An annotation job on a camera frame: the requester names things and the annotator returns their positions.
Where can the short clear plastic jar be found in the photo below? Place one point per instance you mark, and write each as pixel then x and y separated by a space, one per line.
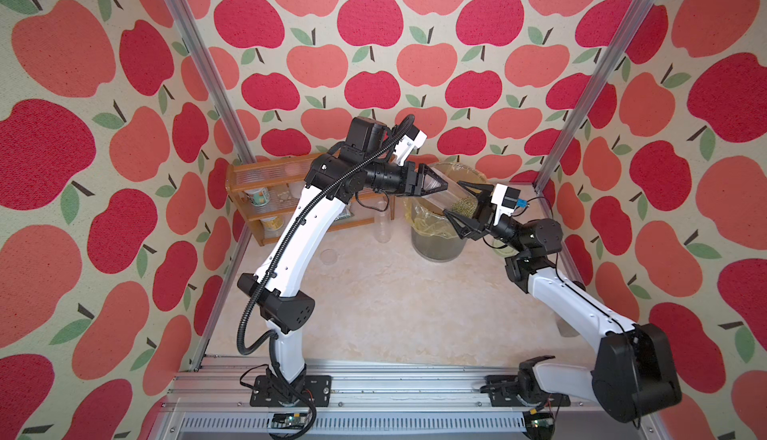
pixel 455 198

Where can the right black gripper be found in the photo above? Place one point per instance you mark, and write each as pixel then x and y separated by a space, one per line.
pixel 475 230

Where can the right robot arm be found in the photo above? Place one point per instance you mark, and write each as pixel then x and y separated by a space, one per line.
pixel 634 372

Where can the green white cup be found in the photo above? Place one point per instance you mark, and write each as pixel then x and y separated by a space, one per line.
pixel 258 197

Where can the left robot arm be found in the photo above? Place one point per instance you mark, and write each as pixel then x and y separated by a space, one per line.
pixel 372 157

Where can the yellow small can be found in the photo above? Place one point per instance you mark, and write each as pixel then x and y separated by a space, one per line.
pixel 273 223

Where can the right aluminium corner post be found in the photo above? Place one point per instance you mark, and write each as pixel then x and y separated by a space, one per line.
pixel 626 31

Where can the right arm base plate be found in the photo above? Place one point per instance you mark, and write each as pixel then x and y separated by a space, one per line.
pixel 520 390

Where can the aluminium corner post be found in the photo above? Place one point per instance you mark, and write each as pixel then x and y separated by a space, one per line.
pixel 187 26
pixel 626 31

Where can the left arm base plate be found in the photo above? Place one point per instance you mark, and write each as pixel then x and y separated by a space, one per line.
pixel 269 391

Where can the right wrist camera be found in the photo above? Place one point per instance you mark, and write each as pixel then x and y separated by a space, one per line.
pixel 505 201

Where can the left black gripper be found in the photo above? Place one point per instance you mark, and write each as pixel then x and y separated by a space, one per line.
pixel 417 180

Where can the left aluminium corner post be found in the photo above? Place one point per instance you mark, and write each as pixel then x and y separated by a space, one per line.
pixel 187 26

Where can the aluminium frame rail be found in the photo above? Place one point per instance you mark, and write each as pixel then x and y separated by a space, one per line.
pixel 366 401

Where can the metal mesh trash bin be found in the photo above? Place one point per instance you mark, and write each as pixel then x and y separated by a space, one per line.
pixel 437 249

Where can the yellow plastic bin liner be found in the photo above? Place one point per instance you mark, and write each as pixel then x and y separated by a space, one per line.
pixel 423 221

